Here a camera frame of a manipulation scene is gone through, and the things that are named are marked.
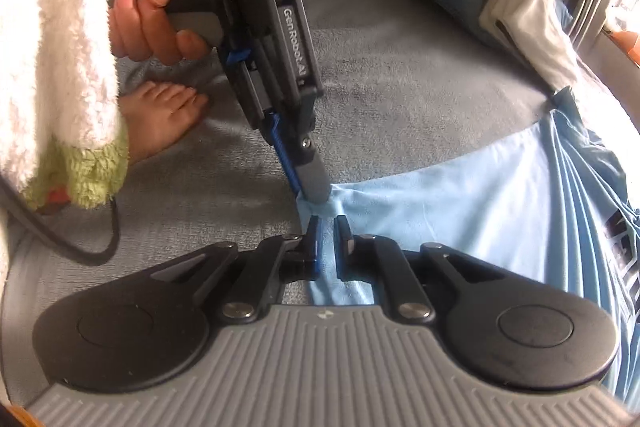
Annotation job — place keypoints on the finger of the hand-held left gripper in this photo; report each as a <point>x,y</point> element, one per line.
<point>315,177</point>
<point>282,147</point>

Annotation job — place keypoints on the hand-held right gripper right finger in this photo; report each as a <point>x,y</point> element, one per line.
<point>341,249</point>

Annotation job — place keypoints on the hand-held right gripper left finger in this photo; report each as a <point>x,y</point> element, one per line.
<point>314,249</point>

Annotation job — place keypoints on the light blue t-shirt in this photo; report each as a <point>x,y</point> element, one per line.
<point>450,217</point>

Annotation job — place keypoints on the person's left hand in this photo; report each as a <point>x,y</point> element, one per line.
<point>145,37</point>

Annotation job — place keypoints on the person's bare foot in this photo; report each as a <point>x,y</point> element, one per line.
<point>160,117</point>

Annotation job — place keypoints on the fluffy green-cuffed pajama leg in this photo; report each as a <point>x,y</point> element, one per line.
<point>55,57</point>

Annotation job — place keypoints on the white pillow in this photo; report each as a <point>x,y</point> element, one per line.
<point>530,17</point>

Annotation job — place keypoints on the orange bag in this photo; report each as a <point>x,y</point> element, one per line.
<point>627,49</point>

